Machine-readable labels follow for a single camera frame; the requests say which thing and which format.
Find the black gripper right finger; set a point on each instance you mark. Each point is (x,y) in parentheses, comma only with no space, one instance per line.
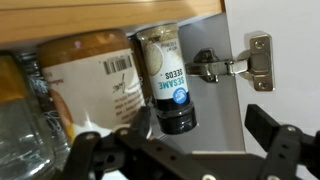
(266,126)

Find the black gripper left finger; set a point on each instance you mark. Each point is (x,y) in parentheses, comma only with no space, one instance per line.
(81,156)

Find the sesame seeds shaker black cap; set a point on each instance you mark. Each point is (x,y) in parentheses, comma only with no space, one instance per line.
(168,76)

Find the metal cabinet hinge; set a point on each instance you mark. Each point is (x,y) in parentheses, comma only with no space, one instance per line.
(230,66)

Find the open cabinet door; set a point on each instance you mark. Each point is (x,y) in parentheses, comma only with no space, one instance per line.
(293,50)

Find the wooden upper cabinet box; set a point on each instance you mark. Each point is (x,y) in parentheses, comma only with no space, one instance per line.
(100,16)

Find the clear glass jar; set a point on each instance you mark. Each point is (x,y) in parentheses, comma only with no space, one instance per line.
(20,133)

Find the embossed glass jar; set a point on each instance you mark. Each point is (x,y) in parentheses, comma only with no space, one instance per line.
(43,96)

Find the large jar white label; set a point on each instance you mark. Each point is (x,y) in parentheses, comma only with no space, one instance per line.
(93,83)

